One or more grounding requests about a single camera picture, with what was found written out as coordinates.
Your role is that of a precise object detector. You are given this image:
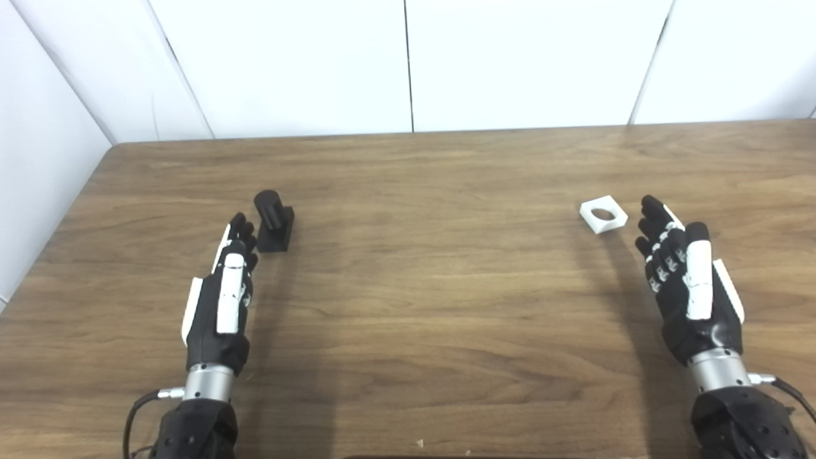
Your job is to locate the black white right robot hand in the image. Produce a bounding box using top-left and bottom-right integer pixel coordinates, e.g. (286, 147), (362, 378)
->
(635, 195), (745, 366)

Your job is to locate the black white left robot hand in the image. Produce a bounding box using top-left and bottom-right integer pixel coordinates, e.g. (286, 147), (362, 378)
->
(181, 212), (259, 377)

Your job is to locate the black peg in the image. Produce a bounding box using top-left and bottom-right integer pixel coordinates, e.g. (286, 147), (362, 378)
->
(254, 190), (295, 253)

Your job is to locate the white square piece with hole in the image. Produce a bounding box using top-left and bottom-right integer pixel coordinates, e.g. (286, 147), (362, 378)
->
(579, 195), (629, 235)

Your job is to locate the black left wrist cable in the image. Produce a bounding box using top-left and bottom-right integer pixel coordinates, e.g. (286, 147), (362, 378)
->
(123, 388), (186, 459)

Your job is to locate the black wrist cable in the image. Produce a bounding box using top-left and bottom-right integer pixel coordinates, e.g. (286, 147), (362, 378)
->
(749, 373), (816, 425)
(123, 388), (186, 459)

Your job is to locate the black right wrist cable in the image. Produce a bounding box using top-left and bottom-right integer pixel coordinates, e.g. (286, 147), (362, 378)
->
(749, 373), (816, 425)

